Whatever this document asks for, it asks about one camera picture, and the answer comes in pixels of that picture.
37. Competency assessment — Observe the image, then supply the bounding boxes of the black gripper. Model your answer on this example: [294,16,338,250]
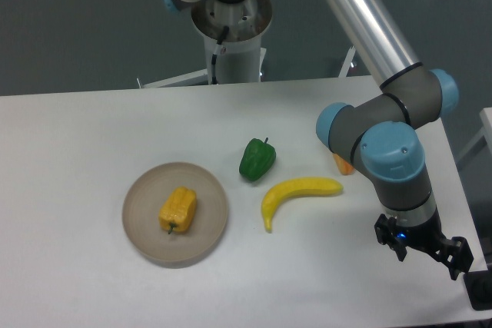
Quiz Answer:
[374,210,474,280]

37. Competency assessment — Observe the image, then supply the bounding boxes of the yellow bell pepper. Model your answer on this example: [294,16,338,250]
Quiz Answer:
[158,187,198,234]

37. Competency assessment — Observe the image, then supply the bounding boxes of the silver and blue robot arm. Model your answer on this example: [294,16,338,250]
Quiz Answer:
[163,0,474,279]

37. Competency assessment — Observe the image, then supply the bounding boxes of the green bell pepper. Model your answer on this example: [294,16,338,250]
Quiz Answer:
[238,137,276,182]

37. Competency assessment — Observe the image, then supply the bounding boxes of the beige round plate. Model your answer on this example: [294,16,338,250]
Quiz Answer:
[122,162,228,268]

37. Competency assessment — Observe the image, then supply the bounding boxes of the black box at table edge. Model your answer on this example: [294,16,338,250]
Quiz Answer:
[464,270,492,311]

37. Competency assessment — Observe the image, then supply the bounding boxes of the orange fruit piece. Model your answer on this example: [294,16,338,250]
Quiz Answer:
[332,153,355,176]

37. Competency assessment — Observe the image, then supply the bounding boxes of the yellow banana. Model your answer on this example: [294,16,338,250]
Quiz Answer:
[261,177,344,233]

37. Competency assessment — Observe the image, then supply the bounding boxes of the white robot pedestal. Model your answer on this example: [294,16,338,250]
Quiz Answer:
[191,0,272,84]

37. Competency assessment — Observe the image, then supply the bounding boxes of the white metal frame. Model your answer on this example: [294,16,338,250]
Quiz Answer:
[136,45,267,89]

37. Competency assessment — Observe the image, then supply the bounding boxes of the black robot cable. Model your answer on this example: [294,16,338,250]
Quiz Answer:
[210,0,231,85]

